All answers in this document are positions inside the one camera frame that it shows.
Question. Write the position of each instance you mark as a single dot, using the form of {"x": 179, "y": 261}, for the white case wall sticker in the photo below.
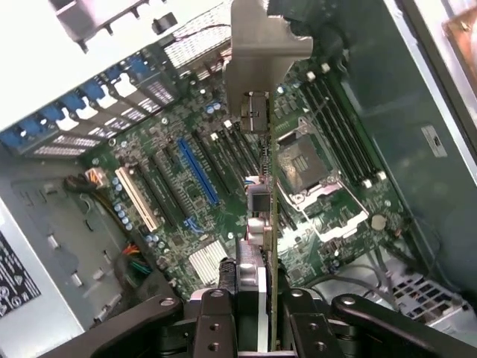
{"x": 434, "y": 141}

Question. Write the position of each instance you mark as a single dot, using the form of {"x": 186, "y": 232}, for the black round plug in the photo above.
{"x": 163, "y": 23}

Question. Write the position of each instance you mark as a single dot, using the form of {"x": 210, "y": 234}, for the silver chipset heatsink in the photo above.
{"x": 206, "y": 259}

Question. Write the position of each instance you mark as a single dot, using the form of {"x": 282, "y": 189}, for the blue slot latch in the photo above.
{"x": 50, "y": 115}
{"x": 95, "y": 89}
{"x": 74, "y": 100}
{"x": 20, "y": 136}

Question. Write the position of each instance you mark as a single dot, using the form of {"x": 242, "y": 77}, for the metal disk bay cage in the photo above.
{"x": 428, "y": 298}

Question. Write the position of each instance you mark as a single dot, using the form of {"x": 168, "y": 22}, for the wooden desk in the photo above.
{"x": 462, "y": 37}

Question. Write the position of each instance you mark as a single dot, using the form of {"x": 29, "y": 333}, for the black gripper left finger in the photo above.
{"x": 214, "y": 324}

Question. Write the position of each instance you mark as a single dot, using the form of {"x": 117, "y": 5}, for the CPU socket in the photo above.
{"x": 302, "y": 164}

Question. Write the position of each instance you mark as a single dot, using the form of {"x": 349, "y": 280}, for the green motherboard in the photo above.
{"x": 175, "y": 231}

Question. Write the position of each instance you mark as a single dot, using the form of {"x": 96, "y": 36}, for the black RAM slot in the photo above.
{"x": 359, "y": 117}
{"x": 346, "y": 125}
{"x": 353, "y": 121}
{"x": 338, "y": 129}

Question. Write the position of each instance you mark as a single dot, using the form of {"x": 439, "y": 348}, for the metal socket cover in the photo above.
{"x": 328, "y": 189}

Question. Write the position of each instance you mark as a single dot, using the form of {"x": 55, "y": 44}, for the blue expansion slot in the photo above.
{"x": 197, "y": 171}

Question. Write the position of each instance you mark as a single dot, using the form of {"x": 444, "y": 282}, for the white expansion slot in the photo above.
{"x": 136, "y": 199}

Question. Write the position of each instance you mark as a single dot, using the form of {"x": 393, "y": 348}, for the black expansion slot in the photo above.
{"x": 212, "y": 164}
{"x": 229, "y": 160}
{"x": 240, "y": 149}
{"x": 167, "y": 186}

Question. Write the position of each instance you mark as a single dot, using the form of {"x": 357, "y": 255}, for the grey power supply unit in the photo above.
{"x": 15, "y": 279}

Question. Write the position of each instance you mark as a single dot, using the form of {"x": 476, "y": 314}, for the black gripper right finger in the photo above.
{"x": 309, "y": 328}

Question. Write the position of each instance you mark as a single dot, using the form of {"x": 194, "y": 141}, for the open black PC case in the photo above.
{"x": 410, "y": 93}

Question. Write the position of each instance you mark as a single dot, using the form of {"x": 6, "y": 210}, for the coin cell battery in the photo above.
{"x": 379, "y": 222}

